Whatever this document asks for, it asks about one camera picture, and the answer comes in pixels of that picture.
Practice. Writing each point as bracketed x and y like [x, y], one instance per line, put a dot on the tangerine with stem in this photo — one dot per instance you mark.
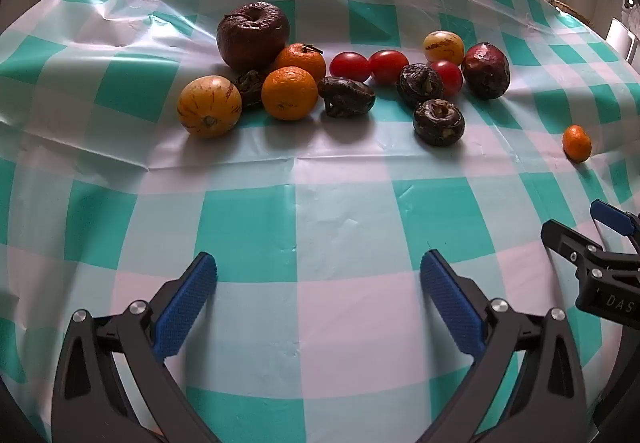
[302, 63]

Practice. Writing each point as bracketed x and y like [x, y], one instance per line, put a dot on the large yellow striped melon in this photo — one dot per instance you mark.
[207, 105]

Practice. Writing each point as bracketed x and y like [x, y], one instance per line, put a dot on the dark red passion fruit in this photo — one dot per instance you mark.
[485, 70]

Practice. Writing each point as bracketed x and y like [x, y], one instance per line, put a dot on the dark wrinkled fruit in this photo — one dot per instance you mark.
[345, 98]

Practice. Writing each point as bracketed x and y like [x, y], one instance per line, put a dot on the wrinkled dark red apple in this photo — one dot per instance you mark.
[252, 40]

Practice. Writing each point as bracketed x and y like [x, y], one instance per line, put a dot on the white chair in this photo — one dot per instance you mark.
[622, 37]

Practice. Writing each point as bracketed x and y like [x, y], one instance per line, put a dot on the small orange kumquat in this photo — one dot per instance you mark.
[576, 143]

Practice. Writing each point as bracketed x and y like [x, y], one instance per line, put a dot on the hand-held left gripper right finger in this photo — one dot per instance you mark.
[450, 308]

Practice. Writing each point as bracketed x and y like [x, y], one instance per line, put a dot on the red cherry tomato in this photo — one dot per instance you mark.
[350, 65]
[451, 79]
[388, 66]

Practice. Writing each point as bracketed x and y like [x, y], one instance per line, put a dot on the small yellow striped fruit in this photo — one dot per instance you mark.
[443, 47]

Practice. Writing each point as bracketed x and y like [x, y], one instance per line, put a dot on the teal checkered tablecloth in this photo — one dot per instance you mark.
[350, 203]

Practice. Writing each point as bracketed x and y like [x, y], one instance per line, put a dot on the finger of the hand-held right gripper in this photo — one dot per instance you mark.
[567, 240]
[612, 219]

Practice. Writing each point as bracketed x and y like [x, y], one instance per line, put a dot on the dark water chestnut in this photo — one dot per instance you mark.
[417, 85]
[440, 123]
[250, 88]

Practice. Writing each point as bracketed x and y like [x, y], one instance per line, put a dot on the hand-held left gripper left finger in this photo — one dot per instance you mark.
[185, 308]

